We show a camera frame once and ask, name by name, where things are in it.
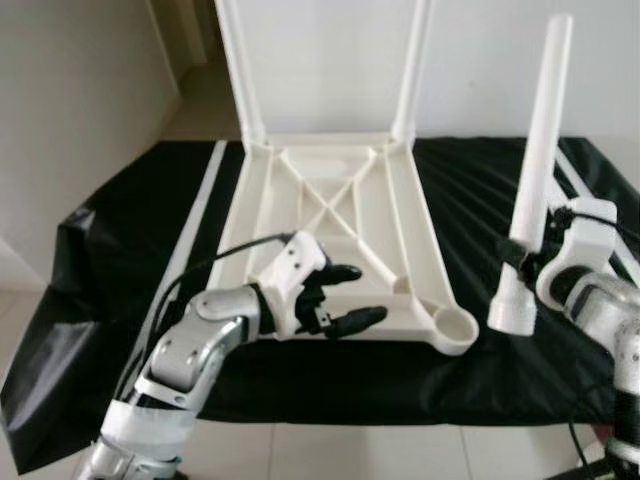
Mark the black table cloth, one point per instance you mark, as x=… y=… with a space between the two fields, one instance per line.
x=90 y=300

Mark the white plastic table top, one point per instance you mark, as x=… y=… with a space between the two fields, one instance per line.
x=410 y=250

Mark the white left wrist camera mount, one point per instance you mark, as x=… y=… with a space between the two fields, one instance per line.
x=295 y=275

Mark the black metal stand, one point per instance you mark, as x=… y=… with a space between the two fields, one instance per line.
x=580 y=470

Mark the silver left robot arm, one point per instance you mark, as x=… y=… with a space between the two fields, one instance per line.
x=190 y=350

